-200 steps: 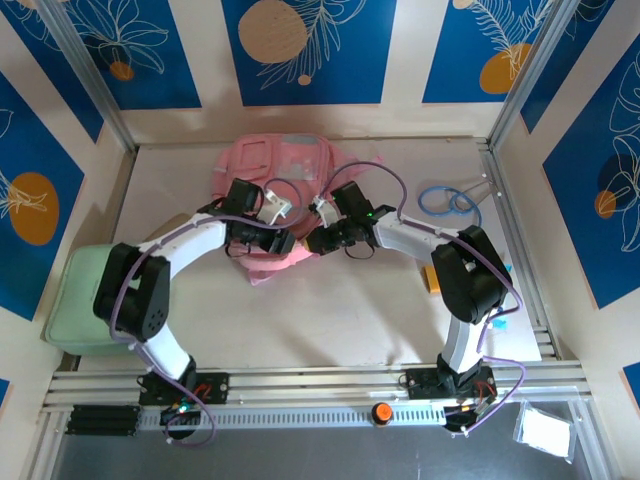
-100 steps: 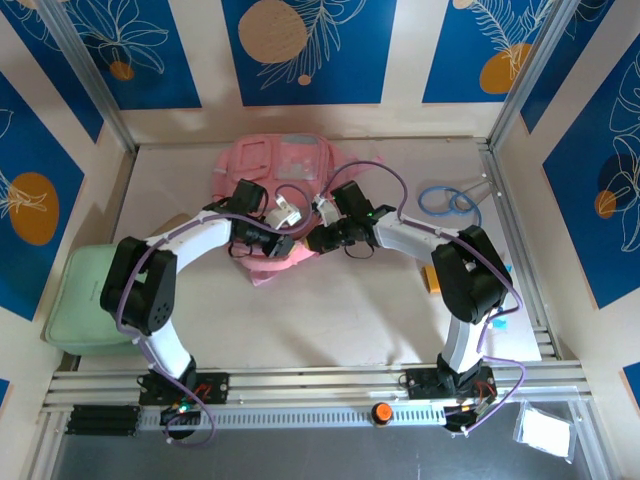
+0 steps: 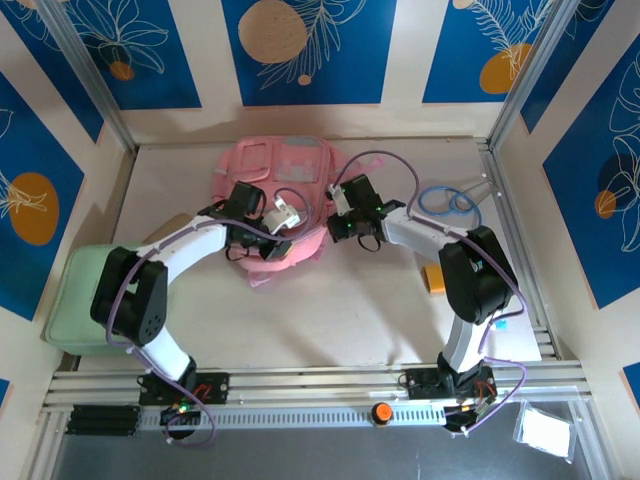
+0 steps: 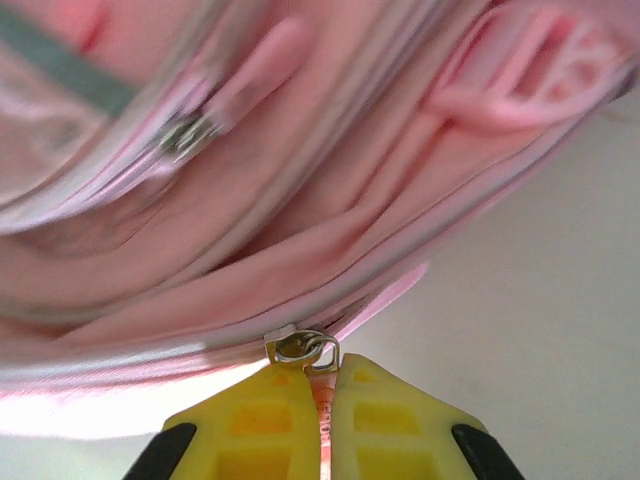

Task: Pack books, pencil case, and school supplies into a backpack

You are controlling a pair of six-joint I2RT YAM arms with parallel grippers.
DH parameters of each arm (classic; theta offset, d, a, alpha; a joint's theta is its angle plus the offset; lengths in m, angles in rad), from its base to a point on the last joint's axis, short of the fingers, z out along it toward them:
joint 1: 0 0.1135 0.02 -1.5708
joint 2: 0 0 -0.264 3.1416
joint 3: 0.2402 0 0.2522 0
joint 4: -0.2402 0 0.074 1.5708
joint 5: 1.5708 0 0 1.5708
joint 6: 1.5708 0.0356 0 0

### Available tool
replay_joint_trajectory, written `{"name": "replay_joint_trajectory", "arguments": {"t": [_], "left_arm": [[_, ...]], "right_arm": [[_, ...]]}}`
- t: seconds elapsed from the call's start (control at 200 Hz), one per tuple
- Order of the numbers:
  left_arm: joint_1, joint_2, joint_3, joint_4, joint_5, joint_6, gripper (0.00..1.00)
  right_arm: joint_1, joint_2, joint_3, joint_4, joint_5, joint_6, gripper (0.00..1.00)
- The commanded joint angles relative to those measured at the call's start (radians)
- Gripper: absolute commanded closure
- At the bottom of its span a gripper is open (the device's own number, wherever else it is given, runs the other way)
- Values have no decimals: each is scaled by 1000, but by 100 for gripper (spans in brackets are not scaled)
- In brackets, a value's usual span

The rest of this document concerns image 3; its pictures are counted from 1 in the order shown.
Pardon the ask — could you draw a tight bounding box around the pink backpack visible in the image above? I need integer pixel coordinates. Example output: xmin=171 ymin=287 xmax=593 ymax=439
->
xmin=209 ymin=137 xmax=386 ymax=289

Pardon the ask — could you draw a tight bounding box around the mint green pencil case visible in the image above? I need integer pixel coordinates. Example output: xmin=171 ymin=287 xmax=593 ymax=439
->
xmin=42 ymin=242 xmax=152 ymax=357

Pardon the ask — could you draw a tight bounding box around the orange sticky note pad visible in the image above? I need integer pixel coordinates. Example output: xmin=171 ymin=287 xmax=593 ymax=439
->
xmin=421 ymin=264 xmax=448 ymax=296

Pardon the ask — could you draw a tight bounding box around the orange emergency stop button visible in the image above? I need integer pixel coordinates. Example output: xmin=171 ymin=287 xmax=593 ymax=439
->
xmin=370 ymin=401 xmax=395 ymax=428

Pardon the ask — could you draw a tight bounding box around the black ribbed block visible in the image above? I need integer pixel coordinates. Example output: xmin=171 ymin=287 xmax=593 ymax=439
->
xmin=66 ymin=404 xmax=143 ymax=438

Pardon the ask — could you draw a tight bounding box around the clear bag with white card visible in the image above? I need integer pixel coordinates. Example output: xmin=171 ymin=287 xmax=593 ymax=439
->
xmin=513 ymin=399 xmax=577 ymax=461

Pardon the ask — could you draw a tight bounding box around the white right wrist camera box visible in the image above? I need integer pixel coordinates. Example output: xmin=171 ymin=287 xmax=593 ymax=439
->
xmin=327 ymin=183 xmax=352 ymax=215

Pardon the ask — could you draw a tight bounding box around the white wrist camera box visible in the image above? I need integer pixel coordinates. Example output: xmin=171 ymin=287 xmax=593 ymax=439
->
xmin=262 ymin=198 xmax=305 ymax=234
xmin=327 ymin=183 xmax=352 ymax=215

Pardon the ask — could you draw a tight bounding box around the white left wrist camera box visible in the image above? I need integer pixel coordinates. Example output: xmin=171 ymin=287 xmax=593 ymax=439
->
xmin=262 ymin=198 xmax=305 ymax=234

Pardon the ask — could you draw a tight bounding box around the blue looped cable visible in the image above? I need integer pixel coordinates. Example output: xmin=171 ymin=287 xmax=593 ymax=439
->
xmin=417 ymin=184 xmax=484 ymax=227

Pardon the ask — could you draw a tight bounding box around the aluminium front frame rail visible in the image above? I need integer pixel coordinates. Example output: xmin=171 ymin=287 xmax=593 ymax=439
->
xmin=42 ymin=360 xmax=595 ymax=416

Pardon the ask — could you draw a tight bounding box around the aluminium side frame rail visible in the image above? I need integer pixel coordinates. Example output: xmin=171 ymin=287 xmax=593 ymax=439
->
xmin=477 ymin=139 xmax=561 ymax=362

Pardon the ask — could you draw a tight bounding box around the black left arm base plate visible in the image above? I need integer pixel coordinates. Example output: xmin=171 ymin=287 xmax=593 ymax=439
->
xmin=138 ymin=372 xmax=231 ymax=407

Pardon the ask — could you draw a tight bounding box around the grey slotted cable duct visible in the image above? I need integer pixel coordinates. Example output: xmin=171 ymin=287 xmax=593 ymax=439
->
xmin=139 ymin=405 xmax=449 ymax=432

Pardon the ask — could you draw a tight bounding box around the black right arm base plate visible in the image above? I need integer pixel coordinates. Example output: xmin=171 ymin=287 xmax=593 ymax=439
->
xmin=405 ymin=367 xmax=499 ymax=401

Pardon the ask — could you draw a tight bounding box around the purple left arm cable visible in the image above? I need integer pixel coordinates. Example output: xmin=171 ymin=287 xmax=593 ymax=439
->
xmin=105 ymin=187 xmax=314 ymax=449

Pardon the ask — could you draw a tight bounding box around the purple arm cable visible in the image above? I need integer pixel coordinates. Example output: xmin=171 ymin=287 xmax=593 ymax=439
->
xmin=333 ymin=151 xmax=529 ymax=437
xmin=105 ymin=187 xmax=314 ymax=449

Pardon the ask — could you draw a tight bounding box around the black wired connector board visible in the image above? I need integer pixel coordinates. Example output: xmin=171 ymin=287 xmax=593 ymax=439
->
xmin=159 ymin=399 xmax=206 ymax=428
xmin=443 ymin=397 xmax=499 ymax=435

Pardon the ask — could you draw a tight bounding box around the aluminium left frame post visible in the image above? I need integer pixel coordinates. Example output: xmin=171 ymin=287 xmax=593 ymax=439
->
xmin=37 ymin=0 xmax=139 ymax=153

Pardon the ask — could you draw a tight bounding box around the aluminium frame post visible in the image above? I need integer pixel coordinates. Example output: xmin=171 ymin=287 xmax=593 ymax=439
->
xmin=487 ymin=0 xmax=584 ymax=149
xmin=37 ymin=0 xmax=139 ymax=153

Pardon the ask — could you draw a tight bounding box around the aluminium right frame post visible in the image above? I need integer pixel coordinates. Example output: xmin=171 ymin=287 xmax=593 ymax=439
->
xmin=487 ymin=0 xmax=584 ymax=149

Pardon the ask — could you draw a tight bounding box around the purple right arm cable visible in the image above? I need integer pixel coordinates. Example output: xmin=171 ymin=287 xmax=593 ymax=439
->
xmin=333 ymin=151 xmax=529 ymax=437

